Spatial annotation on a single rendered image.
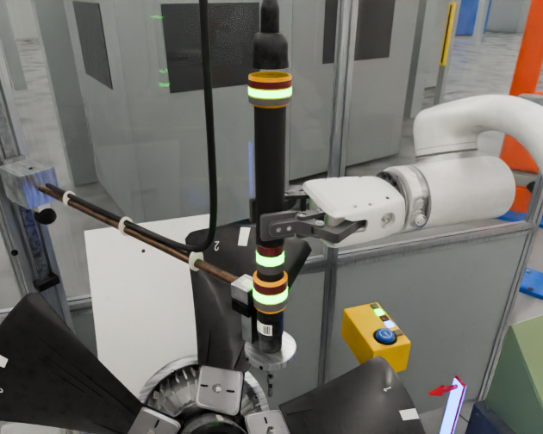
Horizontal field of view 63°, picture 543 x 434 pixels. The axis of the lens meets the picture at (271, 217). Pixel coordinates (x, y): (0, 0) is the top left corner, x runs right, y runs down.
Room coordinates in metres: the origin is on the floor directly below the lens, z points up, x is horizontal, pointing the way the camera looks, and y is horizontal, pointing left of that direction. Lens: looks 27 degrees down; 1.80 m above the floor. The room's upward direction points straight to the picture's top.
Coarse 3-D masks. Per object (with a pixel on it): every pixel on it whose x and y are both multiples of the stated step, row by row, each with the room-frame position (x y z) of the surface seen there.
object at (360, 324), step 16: (368, 304) 0.92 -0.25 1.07; (352, 320) 0.86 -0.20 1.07; (368, 320) 0.86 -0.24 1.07; (352, 336) 0.85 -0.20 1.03; (368, 336) 0.80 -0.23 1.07; (400, 336) 0.80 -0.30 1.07; (368, 352) 0.77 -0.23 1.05; (384, 352) 0.76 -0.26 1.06; (400, 352) 0.77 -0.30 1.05; (400, 368) 0.78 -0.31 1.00
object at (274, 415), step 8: (248, 416) 0.49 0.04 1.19; (256, 416) 0.49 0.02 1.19; (264, 416) 0.49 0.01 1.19; (272, 416) 0.49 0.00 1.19; (280, 416) 0.49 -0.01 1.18; (248, 424) 0.47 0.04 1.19; (256, 424) 0.47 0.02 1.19; (264, 424) 0.48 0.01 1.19; (272, 424) 0.48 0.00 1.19; (280, 424) 0.48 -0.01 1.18; (248, 432) 0.46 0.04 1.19; (256, 432) 0.46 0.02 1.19; (264, 432) 0.46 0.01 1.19; (280, 432) 0.46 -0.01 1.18; (288, 432) 0.46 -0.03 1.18
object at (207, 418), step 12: (192, 408) 0.49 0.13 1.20; (204, 408) 0.49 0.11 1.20; (192, 420) 0.45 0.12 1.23; (204, 420) 0.43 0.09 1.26; (216, 420) 0.42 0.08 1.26; (228, 420) 0.43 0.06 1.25; (240, 420) 0.49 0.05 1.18; (180, 432) 0.43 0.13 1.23; (192, 432) 0.40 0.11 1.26; (204, 432) 0.41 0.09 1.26; (216, 432) 0.41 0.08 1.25; (228, 432) 0.41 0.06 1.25; (240, 432) 0.41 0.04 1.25
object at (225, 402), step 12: (204, 372) 0.52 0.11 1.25; (216, 372) 0.51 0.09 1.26; (228, 372) 0.50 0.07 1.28; (240, 372) 0.49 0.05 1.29; (228, 384) 0.49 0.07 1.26; (240, 384) 0.48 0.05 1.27; (204, 396) 0.49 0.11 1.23; (216, 396) 0.48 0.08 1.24; (228, 396) 0.47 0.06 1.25; (216, 408) 0.47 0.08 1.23; (228, 408) 0.46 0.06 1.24
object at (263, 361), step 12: (240, 288) 0.47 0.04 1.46; (252, 288) 0.47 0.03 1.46; (240, 300) 0.47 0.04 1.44; (252, 300) 0.47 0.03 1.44; (240, 312) 0.46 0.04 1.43; (252, 312) 0.46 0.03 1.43; (252, 324) 0.46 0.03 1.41; (252, 336) 0.46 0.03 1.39; (288, 336) 0.47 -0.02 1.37; (252, 348) 0.45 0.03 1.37; (288, 348) 0.45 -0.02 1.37; (252, 360) 0.43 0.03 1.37; (264, 360) 0.43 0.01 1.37; (276, 360) 0.43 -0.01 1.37; (288, 360) 0.43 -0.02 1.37
